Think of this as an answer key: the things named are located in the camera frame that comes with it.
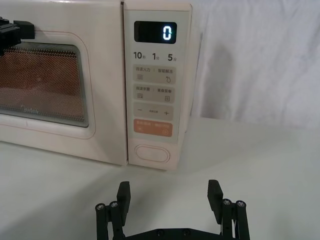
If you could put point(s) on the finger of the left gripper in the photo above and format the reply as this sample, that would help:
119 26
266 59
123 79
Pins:
23 30

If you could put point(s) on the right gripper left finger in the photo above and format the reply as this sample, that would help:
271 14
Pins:
122 200

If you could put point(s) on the white table cloth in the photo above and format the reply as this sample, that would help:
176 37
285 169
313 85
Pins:
250 162

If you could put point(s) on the white curtain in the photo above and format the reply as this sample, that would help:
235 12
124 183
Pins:
262 57

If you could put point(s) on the cream microwave oven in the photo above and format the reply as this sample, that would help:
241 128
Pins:
105 100

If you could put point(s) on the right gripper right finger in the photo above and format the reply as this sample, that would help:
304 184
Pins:
216 200

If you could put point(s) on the oven control panel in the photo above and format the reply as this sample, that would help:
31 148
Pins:
155 82

